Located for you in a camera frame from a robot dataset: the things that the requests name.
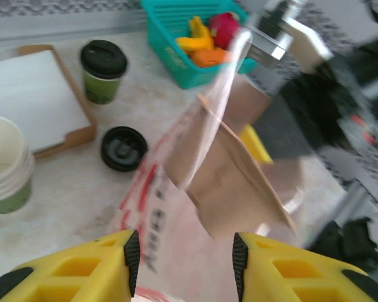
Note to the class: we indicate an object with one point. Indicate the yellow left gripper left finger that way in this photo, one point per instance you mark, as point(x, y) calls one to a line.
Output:
point(82, 270)

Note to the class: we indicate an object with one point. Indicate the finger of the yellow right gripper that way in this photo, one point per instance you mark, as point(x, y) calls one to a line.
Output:
point(256, 144)

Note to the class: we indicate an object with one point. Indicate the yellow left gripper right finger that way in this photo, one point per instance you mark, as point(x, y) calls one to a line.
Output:
point(286, 273)

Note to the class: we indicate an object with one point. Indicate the white red printed paper bag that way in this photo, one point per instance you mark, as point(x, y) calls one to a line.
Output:
point(176, 245)

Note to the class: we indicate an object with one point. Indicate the black plastic cup lid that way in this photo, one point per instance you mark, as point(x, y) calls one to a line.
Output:
point(124, 148)
point(123, 169)
point(103, 58)

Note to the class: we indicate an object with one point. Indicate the brown cardboard napkin tray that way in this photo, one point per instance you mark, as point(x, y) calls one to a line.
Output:
point(82, 138)

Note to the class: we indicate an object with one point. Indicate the white paper napkin stack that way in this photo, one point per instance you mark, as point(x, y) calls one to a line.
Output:
point(34, 97)

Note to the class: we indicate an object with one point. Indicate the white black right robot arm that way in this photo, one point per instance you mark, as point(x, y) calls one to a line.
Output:
point(349, 242)

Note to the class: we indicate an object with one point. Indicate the pink toy dragon fruit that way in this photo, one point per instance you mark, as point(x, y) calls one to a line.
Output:
point(223, 30)

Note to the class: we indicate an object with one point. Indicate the teal plastic basket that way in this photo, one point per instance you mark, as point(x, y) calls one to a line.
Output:
point(167, 59)

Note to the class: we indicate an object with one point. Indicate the yellow toy banana bunch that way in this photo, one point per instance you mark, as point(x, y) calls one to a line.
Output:
point(198, 34)

